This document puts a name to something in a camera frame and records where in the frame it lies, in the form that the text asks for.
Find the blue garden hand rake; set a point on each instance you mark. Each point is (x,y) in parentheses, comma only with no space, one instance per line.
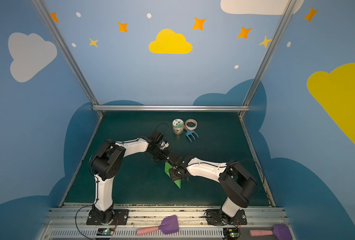
(191,135)

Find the purple scoop pink handle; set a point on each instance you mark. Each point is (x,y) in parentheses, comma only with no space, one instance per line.
(168,225)
(282,232)

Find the green circuit board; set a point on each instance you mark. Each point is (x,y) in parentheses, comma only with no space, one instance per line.
(231,234)
(105,232)

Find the aluminium left corner post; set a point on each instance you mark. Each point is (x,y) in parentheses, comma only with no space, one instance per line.
(56,34)

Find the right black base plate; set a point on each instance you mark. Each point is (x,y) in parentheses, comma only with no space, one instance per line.
(218,218)

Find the carrot snack jar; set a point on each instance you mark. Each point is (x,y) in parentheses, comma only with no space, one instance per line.
(178,126)

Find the aluminium front rail base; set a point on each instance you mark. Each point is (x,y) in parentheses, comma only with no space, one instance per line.
(73,222)

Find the right green circuit board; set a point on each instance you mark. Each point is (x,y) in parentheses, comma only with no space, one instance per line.
(231,234)

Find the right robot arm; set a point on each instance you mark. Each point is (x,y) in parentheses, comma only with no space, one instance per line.
(238,184)

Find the aluminium back frame rail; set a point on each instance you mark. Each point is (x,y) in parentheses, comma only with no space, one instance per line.
(171,108)

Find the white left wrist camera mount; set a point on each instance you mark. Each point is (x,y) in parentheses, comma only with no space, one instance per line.
(158,140)

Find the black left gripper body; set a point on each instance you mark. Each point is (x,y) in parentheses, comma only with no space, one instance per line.
(166,154)

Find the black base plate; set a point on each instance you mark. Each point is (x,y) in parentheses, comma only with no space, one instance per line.
(108,218)
(218,218)

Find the green square paper sheet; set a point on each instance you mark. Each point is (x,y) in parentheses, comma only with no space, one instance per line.
(169,170)

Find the left green circuit board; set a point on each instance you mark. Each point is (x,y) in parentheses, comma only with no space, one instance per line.
(105,232)

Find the white tape roll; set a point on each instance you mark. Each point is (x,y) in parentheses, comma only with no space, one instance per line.
(191,124)

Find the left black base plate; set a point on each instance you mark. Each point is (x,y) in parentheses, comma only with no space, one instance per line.
(108,218)

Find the aluminium right corner post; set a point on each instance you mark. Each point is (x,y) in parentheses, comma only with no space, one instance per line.
(277,36)

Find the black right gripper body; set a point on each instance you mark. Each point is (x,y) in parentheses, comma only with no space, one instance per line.
(177,168)

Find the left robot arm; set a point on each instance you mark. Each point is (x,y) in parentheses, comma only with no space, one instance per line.
(105,164)

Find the aluminium corner post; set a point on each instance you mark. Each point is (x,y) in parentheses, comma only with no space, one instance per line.
(277,36)
(56,34)

